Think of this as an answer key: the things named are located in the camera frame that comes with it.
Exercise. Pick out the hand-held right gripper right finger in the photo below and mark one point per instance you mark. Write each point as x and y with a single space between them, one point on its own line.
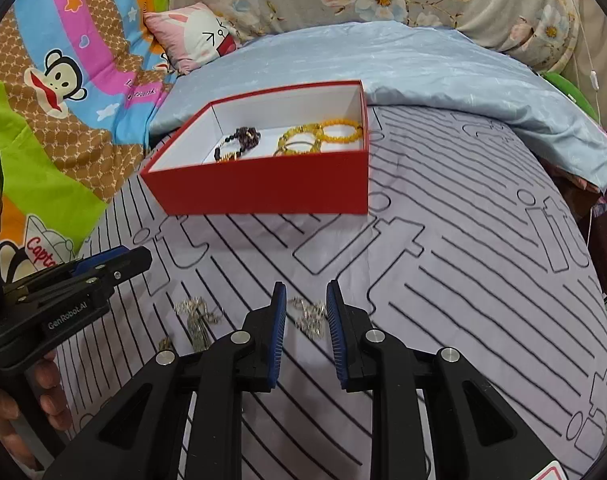
336 335

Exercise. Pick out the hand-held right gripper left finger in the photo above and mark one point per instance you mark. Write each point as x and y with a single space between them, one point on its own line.
278 335

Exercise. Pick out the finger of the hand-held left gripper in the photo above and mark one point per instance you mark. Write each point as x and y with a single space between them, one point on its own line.
133 266
100 260

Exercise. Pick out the red cardboard box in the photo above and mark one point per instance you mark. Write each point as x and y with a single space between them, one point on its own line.
263 185

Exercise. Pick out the person's left hand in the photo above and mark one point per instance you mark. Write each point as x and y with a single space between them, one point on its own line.
48 395

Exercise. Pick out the grey striped bed sheet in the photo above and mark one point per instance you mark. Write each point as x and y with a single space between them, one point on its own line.
458 285

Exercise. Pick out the cartoon monkey blanket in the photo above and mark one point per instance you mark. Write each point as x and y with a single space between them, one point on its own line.
68 85

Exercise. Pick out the pink bunny pillow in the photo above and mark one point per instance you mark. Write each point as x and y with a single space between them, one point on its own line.
193 35

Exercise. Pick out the white card red border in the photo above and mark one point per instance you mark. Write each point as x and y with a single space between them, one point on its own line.
548 472

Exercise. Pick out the light blue blanket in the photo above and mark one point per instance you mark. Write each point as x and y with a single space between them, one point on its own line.
433 60

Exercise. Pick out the pink patterned cloth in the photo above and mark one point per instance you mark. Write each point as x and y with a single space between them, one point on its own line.
596 185

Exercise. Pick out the green plastic object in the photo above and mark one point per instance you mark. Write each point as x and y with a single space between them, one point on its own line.
573 92

